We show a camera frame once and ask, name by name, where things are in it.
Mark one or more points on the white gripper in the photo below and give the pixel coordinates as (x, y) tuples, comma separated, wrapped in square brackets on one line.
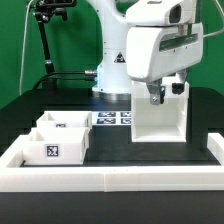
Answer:
[(155, 52)]

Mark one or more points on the white drawer cabinet box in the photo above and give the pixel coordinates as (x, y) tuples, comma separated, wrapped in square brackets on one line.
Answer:
[(166, 122)]

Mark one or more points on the white front drawer tray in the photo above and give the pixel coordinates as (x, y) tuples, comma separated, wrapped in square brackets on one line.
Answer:
[(56, 146)]

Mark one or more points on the white drawer tray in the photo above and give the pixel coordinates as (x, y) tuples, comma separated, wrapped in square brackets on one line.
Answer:
[(65, 119), (56, 146)]

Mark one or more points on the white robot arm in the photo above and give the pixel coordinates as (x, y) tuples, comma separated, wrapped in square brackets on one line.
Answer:
[(117, 17)]

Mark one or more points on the white rear drawer tray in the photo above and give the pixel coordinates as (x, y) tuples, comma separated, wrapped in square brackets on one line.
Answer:
[(65, 119)]

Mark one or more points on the white marker tag plate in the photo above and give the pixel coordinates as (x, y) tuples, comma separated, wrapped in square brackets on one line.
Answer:
[(111, 118)]

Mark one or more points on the black camera stand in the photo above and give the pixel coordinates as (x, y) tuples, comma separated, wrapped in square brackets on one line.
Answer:
[(44, 11)]

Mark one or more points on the white U-shaped border frame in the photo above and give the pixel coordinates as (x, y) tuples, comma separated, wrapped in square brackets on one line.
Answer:
[(14, 178)]

